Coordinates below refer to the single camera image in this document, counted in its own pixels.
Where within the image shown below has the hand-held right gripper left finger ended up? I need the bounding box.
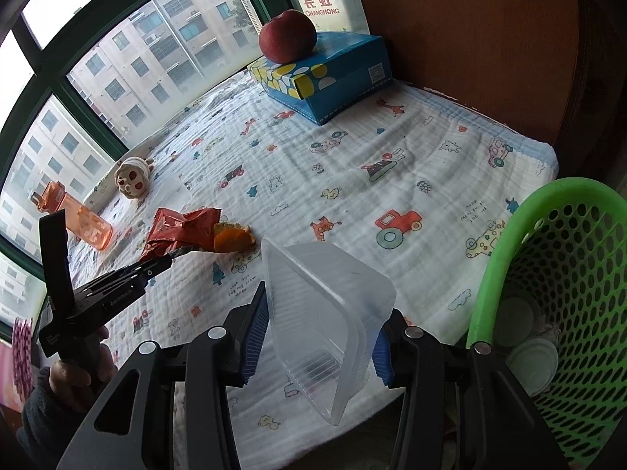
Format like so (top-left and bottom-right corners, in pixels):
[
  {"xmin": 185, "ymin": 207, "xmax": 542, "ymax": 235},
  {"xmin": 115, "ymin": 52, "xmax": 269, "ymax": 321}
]
[{"xmin": 56, "ymin": 283, "xmax": 270, "ymax": 470}]

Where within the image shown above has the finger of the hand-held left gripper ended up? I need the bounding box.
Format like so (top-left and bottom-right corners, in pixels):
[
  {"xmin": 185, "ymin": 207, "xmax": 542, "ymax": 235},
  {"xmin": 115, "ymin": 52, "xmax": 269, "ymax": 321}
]
[
  {"xmin": 100, "ymin": 258, "xmax": 173, "ymax": 304},
  {"xmin": 73, "ymin": 247, "xmax": 190, "ymax": 291}
]

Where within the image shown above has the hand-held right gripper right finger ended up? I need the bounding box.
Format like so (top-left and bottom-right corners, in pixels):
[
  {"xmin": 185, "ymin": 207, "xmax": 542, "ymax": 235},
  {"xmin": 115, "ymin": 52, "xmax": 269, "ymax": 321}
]
[{"xmin": 371, "ymin": 306, "xmax": 570, "ymax": 470}]

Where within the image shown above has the red snack wrapper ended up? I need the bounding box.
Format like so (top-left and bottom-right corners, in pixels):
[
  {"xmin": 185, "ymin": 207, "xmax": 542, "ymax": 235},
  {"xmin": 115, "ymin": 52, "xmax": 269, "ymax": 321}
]
[{"xmin": 139, "ymin": 208, "xmax": 224, "ymax": 266}]

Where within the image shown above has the clear plastic food container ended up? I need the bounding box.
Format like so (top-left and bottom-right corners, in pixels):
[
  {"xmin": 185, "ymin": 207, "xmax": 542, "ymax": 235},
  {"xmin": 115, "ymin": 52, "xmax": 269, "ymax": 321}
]
[{"xmin": 261, "ymin": 237, "xmax": 397, "ymax": 426}]

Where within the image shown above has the white paper cup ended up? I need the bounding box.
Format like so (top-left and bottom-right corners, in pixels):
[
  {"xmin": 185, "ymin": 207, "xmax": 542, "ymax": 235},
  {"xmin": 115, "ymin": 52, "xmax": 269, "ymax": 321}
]
[{"xmin": 496, "ymin": 296, "xmax": 538, "ymax": 353}]

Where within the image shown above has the white plastic cup lid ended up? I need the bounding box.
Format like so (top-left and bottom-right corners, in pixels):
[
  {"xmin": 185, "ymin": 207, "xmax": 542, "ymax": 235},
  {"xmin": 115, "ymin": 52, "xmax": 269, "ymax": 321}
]
[{"xmin": 506, "ymin": 338, "xmax": 560, "ymax": 398}]

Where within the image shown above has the green plastic basket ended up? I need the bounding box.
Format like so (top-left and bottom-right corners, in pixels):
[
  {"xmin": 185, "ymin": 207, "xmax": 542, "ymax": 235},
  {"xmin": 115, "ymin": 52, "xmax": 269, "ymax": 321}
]
[{"xmin": 465, "ymin": 177, "xmax": 627, "ymax": 470}]

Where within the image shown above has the person's left hand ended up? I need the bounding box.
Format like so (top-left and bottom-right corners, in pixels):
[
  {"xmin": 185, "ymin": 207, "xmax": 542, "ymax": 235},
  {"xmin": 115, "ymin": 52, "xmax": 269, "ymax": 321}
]
[{"xmin": 48, "ymin": 325, "xmax": 117, "ymax": 413}]

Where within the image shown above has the orange water bottle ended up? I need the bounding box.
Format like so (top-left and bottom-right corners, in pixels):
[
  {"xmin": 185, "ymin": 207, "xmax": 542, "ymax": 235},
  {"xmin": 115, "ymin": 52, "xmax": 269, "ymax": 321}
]
[{"xmin": 30, "ymin": 181, "xmax": 114, "ymax": 252}]

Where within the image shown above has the orange peel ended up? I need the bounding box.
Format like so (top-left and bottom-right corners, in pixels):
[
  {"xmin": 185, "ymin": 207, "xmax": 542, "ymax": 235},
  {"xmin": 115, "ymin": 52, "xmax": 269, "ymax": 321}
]
[{"xmin": 213, "ymin": 222, "xmax": 256, "ymax": 252}]

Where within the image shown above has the pink patterned object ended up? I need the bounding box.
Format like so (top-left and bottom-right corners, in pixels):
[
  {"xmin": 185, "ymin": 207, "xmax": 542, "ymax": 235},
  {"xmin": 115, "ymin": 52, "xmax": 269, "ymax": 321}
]
[{"xmin": 0, "ymin": 316, "xmax": 36, "ymax": 405}]

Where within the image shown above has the cream toy with red spots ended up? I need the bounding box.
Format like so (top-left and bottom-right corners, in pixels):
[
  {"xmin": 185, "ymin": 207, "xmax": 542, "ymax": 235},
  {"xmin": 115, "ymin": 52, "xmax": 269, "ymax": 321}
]
[{"xmin": 114, "ymin": 155, "xmax": 152, "ymax": 201}]

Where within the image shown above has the white printed blanket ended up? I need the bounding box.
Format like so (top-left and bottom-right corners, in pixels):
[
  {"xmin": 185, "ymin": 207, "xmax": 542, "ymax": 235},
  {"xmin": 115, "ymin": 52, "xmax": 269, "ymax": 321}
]
[{"xmin": 63, "ymin": 71, "xmax": 560, "ymax": 470}]

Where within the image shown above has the blue spotted tissue box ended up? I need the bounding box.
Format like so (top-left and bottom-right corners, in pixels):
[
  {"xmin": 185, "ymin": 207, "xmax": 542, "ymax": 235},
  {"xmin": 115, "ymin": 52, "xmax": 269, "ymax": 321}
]
[{"xmin": 246, "ymin": 31, "xmax": 393, "ymax": 126}]

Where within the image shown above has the red apple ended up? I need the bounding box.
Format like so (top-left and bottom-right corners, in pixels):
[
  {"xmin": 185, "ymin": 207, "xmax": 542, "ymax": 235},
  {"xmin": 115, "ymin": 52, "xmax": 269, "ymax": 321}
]
[{"xmin": 259, "ymin": 9, "xmax": 318, "ymax": 65}]

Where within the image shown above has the brown wooden panel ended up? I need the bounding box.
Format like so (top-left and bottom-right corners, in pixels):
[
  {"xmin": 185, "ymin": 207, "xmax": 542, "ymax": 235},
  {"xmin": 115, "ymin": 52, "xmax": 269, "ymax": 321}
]
[{"xmin": 345, "ymin": 0, "xmax": 627, "ymax": 192}]

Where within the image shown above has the green window frame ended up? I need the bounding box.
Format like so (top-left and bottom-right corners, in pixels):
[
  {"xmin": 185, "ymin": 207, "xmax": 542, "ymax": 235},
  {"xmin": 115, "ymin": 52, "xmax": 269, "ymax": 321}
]
[{"xmin": 0, "ymin": 0, "xmax": 295, "ymax": 348}]

